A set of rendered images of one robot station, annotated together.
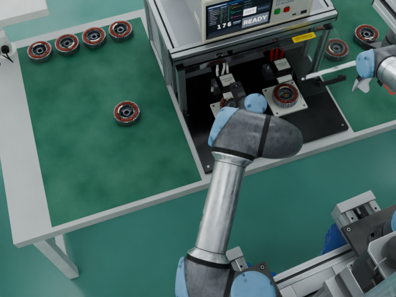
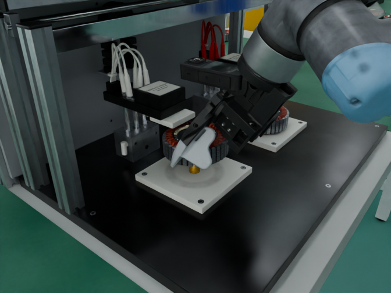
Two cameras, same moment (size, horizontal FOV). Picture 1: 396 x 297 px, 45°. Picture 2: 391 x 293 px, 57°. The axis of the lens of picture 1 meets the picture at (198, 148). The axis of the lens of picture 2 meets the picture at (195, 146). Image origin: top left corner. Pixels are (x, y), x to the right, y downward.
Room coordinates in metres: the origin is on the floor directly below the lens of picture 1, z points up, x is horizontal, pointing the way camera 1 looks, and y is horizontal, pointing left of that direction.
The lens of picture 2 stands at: (0.65, 0.16, 1.14)
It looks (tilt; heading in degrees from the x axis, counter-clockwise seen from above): 29 degrees down; 326
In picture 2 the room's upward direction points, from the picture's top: straight up
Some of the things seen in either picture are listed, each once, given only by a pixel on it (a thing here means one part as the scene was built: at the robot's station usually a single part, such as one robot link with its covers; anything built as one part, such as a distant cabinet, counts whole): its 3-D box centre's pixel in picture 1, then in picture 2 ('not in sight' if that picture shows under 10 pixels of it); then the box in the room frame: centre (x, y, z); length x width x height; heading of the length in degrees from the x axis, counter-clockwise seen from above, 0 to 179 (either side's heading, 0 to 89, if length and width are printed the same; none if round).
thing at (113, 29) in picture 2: (255, 50); (192, 11); (1.23, -0.24, 1.03); 0.62 x 0.01 x 0.03; 107
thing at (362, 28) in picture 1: (366, 35); not in sight; (1.53, -0.81, 0.77); 0.11 x 0.11 x 0.04
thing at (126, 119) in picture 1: (126, 113); not in sight; (1.13, 0.30, 0.77); 0.11 x 0.11 x 0.04
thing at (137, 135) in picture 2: (220, 85); (137, 139); (1.24, -0.11, 0.80); 0.08 x 0.05 x 0.06; 107
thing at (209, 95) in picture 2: (271, 70); (210, 102); (1.31, -0.34, 0.80); 0.08 x 0.05 x 0.06; 107
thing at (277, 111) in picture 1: (284, 98); (261, 127); (1.17, -0.38, 0.78); 0.15 x 0.15 x 0.01; 17
